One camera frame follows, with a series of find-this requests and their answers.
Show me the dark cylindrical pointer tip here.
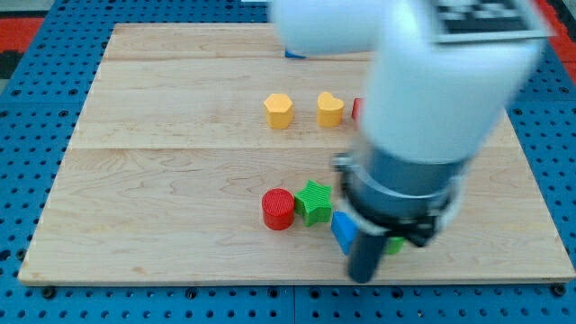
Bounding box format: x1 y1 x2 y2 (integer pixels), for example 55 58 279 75
346 230 389 284

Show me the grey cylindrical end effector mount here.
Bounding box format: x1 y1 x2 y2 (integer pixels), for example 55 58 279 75
331 143 468 248

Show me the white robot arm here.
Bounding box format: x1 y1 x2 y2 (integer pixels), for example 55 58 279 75
268 0 548 284

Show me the red block behind arm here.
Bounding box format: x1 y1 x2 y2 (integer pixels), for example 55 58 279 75
351 98 364 122

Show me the green block behind pointer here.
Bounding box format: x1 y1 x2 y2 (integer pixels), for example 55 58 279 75
384 237 405 255

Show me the blue cube block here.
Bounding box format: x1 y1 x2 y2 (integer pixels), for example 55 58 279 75
330 211 357 256

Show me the green star block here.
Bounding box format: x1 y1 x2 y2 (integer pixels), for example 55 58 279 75
294 180 332 227

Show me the red cylinder block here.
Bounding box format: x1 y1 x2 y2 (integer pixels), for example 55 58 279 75
261 188 294 230

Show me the yellow heart block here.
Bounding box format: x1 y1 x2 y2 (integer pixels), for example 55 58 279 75
317 92 345 128

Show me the yellow hexagon block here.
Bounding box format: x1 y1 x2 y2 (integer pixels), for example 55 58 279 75
264 94 294 129

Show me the blue block at top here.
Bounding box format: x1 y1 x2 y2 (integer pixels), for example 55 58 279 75
284 50 306 59

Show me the wooden board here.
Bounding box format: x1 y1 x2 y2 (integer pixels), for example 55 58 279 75
17 22 576 287

